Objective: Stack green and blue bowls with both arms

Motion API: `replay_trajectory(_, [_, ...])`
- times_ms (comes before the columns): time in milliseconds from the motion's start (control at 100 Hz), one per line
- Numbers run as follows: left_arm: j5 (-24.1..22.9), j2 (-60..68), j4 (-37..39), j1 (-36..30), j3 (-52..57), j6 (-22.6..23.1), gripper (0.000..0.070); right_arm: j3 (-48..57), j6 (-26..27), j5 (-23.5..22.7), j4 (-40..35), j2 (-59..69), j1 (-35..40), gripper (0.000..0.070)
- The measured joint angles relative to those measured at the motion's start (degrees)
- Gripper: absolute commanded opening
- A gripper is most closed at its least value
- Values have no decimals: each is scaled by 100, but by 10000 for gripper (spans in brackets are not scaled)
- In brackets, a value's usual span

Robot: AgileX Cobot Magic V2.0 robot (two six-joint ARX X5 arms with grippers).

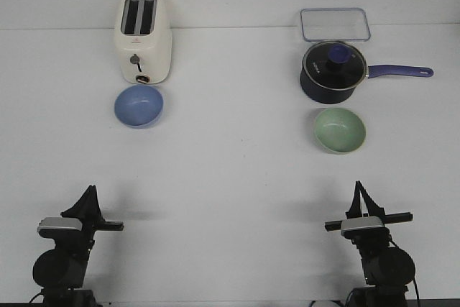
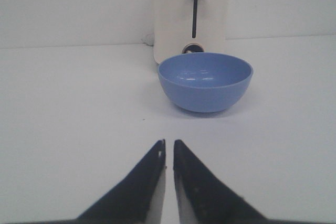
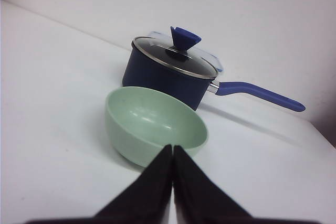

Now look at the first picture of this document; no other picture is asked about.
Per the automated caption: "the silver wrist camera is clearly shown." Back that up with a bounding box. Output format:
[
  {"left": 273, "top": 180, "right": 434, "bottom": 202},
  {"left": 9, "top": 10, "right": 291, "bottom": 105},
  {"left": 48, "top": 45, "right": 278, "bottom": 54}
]
[
  {"left": 340, "top": 216, "right": 384, "bottom": 239},
  {"left": 37, "top": 217, "right": 83, "bottom": 239}
]

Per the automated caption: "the glass pot lid blue knob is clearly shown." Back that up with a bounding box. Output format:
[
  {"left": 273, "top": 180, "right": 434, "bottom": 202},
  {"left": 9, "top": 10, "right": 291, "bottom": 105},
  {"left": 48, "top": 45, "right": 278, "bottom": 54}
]
[{"left": 303, "top": 41, "right": 367, "bottom": 91}]

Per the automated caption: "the green bowl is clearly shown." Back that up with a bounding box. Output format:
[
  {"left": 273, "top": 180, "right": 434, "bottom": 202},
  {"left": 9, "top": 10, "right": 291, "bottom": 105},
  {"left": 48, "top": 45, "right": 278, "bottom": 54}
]
[{"left": 313, "top": 107, "right": 367, "bottom": 155}]

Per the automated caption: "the blue bowl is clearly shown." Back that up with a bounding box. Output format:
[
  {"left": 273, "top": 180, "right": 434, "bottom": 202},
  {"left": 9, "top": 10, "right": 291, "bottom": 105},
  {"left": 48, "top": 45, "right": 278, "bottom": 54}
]
[{"left": 114, "top": 85, "right": 164, "bottom": 128}]

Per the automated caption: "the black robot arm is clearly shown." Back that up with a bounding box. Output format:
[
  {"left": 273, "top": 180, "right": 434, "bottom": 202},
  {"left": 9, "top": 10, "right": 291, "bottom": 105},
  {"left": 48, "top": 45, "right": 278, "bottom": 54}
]
[
  {"left": 324, "top": 181, "right": 415, "bottom": 306},
  {"left": 32, "top": 185, "right": 124, "bottom": 306}
]

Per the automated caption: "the white two-slot toaster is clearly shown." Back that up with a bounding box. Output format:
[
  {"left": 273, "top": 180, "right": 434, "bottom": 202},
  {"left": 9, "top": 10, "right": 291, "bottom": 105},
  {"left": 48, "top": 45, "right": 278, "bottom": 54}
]
[{"left": 114, "top": 0, "right": 173, "bottom": 84}]

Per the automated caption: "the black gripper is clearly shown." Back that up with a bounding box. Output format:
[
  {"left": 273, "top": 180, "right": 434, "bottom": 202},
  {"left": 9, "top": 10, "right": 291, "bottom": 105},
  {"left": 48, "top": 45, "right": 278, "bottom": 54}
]
[
  {"left": 324, "top": 181, "right": 413, "bottom": 246},
  {"left": 60, "top": 185, "right": 124, "bottom": 249}
]

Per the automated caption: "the clear rectangular container lid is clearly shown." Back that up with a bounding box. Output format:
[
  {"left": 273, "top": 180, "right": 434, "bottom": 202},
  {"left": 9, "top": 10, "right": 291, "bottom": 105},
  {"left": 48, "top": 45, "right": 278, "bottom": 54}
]
[{"left": 300, "top": 7, "right": 371, "bottom": 42}]

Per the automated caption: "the dark blue saucepan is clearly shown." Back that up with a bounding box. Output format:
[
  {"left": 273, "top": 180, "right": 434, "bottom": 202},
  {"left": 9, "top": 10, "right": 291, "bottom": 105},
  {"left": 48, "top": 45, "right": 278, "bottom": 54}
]
[{"left": 299, "top": 65, "right": 434, "bottom": 104}]

